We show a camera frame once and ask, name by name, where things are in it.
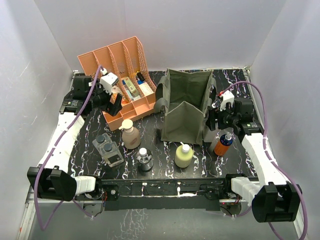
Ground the small silver cap bottle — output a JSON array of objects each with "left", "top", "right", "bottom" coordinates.
[{"left": 136, "top": 147, "right": 154, "bottom": 172}]

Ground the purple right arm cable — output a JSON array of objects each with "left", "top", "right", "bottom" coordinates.
[{"left": 217, "top": 81, "right": 310, "bottom": 240}]

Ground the green white small box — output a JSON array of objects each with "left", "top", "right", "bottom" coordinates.
[{"left": 121, "top": 77, "right": 141, "bottom": 101}]

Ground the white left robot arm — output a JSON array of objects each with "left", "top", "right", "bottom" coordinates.
[{"left": 27, "top": 72, "right": 122, "bottom": 202}]

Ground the orange plastic file organizer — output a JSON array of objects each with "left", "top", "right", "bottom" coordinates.
[{"left": 77, "top": 36, "right": 156, "bottom": 131}]

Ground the white rectangular bottle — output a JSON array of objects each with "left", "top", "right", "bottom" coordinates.
[{"left": 203, "top": 125, "right": 219, "bottom": 143}]

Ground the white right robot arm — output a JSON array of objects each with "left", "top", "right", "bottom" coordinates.
[{"left": 207, "top": 96, "right": 300, "bottom": 223}]

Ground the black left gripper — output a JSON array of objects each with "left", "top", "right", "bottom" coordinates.
[{"left": 87, "top": 79, "right": 122, "bottom": 116}]

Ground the orange white snack packet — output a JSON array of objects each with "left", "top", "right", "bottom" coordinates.
[{"left": 111, "top": 84, "right": 131, "bottom": 105}]

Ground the orange blue pump bottle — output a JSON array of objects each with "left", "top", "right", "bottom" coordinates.
[{"left": 213, "top": 132, "right": 233, "bottom": 156}]

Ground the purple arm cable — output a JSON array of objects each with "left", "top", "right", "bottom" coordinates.
[
  {"left": 34, "top": 65, "right": 106, "bottom": 231},
  {"left": 217, "top": 81, "right": 310, "bottom": 240}
]

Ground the black front mounting rail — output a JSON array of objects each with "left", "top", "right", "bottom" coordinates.
[{"left": 82, "top": 173, "right": 251, "bottom": 212}]

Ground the clear twin bottle pack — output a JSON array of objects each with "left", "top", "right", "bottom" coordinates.
[{"left": 92, "top": 133, "right": 124, "bottom": 168}]

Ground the brown pump bottle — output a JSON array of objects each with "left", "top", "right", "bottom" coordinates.
[{"left": 118, "top": 119, "right": 141, "bottom": 150}]

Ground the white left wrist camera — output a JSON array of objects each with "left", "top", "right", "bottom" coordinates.
[{"left": 99, "top": 68, "right": 119, "bottom": 94}]

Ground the white blue box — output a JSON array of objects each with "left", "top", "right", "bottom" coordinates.
[{"left": 137, "top": 80, "right": 154, "bottom": 96}]

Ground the green canvas bag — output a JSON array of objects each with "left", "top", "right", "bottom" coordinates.
[{"left": 153, "top": 69, "right": 217, "bottom": 145}]

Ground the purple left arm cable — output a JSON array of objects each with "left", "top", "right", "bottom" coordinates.
[{"left": 34, "top": 65, "right": 106, "bottom": 231}]

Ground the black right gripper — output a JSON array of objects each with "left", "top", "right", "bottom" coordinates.
[{"left": 206, "top": 102, "right": 239, "bottom": 131}]

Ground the yellow round pump bottle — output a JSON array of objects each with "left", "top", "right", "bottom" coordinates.
[{"left": 174, "top": 142, "right": 194, "bottom": 168}]

